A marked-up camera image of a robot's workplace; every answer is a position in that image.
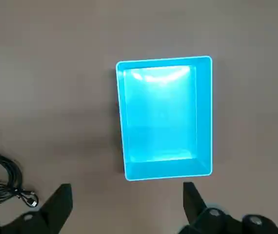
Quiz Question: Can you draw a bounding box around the blue plastic box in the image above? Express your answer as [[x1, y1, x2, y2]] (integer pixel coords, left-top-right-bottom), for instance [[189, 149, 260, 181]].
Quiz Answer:
[[115, 55, 213, 181]]

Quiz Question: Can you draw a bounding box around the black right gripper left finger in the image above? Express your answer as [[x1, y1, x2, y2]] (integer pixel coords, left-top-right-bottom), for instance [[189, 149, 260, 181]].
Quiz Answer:
[[0, 183, 73, 234]]

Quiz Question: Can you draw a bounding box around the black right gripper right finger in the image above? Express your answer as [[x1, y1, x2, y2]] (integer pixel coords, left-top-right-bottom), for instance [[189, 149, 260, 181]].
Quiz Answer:
[[178, 181, 278, 234]]

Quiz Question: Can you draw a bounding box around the thick black cable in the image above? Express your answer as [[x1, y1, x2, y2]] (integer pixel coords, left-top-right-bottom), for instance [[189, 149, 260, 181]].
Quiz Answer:
[[0, 153, 39, 208]]

